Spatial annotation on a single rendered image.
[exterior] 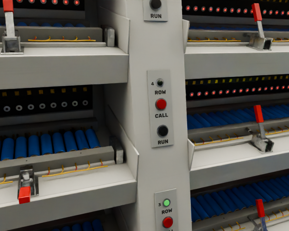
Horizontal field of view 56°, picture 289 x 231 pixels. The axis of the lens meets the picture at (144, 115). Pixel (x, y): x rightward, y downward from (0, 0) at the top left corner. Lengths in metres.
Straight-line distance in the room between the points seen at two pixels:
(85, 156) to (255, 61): 0.35
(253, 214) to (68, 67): 0.50
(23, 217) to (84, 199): 0.09
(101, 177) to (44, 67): 0.19
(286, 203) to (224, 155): 0.26
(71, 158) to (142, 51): 0.20
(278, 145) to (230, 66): 0.21
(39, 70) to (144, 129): 0.17
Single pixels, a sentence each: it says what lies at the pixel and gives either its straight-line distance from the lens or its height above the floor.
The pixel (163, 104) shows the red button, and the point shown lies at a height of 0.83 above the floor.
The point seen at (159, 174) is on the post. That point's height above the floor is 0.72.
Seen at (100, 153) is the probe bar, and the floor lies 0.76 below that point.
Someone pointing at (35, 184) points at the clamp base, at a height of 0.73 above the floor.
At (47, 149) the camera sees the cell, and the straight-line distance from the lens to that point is 0.48.
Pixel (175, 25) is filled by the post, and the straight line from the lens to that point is 0.46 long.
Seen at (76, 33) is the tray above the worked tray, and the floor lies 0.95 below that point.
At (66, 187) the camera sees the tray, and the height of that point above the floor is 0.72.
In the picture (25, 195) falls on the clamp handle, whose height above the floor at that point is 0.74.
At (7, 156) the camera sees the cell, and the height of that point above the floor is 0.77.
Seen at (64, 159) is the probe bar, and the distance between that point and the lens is 0.45.
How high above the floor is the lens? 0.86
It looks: 6 degrees down
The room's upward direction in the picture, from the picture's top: 4 degrees counter-clockwise
